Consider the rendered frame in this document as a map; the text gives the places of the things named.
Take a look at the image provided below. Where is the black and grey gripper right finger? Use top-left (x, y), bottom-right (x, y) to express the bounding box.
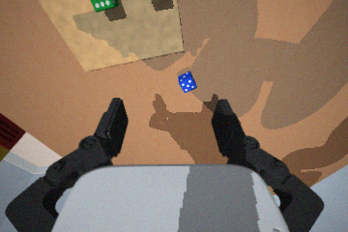
top-left (212, 99), bottom-right (325, 232)

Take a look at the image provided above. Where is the green die with white pips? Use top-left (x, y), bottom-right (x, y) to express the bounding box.
top-left (90, 0), bottom-right (119, 12)

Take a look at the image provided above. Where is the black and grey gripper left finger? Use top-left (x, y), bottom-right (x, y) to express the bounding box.
top-left (5, 98), bottom-right (129, 232)

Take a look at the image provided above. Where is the beige flat mat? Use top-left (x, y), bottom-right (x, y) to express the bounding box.
top-left (39, 0), bottom-right (184, 72)

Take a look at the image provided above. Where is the blue die with white pips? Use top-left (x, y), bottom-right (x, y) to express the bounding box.
top-left (178, 72), bottom-right (196, 93)

